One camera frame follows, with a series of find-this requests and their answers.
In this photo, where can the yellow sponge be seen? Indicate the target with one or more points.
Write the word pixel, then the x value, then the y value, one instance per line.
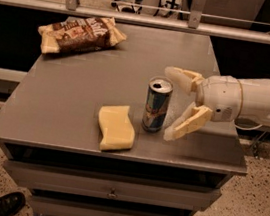
pixel 116 127

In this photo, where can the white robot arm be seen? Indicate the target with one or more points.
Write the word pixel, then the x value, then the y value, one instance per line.
pixel 255 100

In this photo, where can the brown chip bag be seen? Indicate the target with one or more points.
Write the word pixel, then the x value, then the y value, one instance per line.
pixel 80 35

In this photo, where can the grey drawer cabinet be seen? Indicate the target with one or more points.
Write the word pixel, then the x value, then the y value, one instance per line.
pixel 72 133

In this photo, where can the blue silver redbull can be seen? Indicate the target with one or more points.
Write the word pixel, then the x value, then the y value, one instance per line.
pixel 157 103

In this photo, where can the black shoe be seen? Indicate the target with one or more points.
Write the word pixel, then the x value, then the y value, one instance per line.
pixel 11 204

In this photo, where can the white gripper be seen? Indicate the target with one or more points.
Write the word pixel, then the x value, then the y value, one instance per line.
pixel 220 96

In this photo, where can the upper grey drawer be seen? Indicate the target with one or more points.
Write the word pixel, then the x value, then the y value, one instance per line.
pixel 114 187

